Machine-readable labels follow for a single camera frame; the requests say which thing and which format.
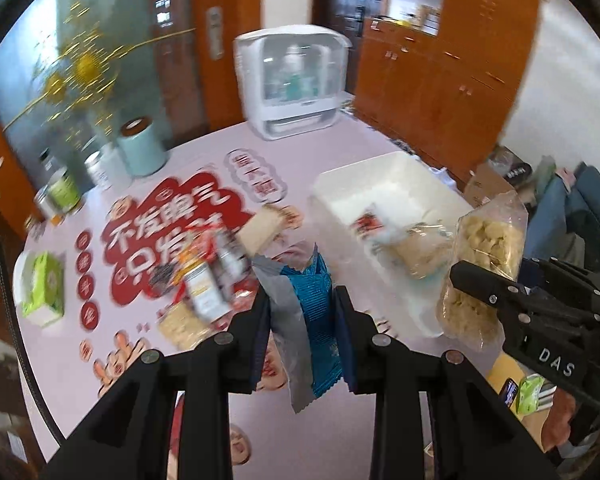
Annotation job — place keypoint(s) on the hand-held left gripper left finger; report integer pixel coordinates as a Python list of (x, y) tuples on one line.
[(262, 350)]

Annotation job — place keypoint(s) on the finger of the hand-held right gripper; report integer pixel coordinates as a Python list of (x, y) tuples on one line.
[(570, 277), (480, 282)]

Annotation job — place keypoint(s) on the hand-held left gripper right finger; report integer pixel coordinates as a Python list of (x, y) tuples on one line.
[(347, 355)]

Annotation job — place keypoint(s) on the clear bag of round crackers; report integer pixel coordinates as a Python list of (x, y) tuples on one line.
[(490, 240)]

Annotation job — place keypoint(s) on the blue silver snack packet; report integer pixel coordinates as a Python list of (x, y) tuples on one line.
[(310, 310)]

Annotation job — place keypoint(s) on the pile of snack packets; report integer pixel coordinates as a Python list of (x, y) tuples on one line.
[(205, 295)]

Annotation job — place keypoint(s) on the tan cracker packet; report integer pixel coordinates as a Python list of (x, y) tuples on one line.
[(260, 230)]

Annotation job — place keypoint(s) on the white plastic storage bin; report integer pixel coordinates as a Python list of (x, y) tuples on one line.
[(380, 180)]

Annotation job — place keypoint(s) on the green wipes pack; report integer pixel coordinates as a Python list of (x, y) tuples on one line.
[(532, 395)]

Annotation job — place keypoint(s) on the yellow stool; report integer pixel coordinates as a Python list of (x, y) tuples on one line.
[(500, 365)]

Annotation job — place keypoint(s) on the black smartphone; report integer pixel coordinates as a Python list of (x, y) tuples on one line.
[(510, 392)]

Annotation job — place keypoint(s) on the clear bag of pale crackers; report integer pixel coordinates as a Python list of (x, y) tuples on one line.
[(425, 255)]

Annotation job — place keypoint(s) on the brown paper bag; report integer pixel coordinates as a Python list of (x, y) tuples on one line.
[(560, 420)]

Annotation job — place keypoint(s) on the blue clothing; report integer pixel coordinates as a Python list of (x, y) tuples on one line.
[(565, 200)]

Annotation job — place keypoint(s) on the cardboard box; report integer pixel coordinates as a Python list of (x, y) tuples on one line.
[(485, 185)]

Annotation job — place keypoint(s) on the red snack packet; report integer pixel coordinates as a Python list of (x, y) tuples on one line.
[(370, 225)]

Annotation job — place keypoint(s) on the printed pink tablecloth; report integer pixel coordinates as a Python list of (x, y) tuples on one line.
[(305, 170)]

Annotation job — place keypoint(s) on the green tissue pack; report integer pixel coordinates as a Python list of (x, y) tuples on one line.
[(42, 285)]

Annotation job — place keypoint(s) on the pale teal roll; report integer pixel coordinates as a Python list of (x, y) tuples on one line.
[(142, 152)]

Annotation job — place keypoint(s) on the white cylinder container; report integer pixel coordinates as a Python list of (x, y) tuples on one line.
[(120, 165)]

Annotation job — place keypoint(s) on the white sterilizer cabinet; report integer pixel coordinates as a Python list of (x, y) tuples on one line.
[(260, 100)]

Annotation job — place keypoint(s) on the green label jar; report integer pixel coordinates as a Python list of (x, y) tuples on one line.
[(65, 192)]

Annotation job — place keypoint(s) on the silver can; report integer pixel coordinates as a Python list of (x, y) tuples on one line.
[(42, 205)]

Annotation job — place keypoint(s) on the brown wooden door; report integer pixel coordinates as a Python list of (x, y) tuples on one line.
[(235, 85)]

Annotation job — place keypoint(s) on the white bottle teal label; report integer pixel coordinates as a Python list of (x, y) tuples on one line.
[(295, 80)]

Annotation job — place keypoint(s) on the clear jar dark lid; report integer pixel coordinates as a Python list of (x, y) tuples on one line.
[(50, 162)]

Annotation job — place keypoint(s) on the dark wooden door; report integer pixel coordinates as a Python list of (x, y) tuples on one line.
[(335, 5)]

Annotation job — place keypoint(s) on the glass panel gold decoration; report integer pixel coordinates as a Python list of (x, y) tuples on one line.
[(120, 20)]

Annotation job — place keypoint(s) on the wooden wall cabinet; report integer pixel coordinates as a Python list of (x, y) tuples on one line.
[(430, 85)]

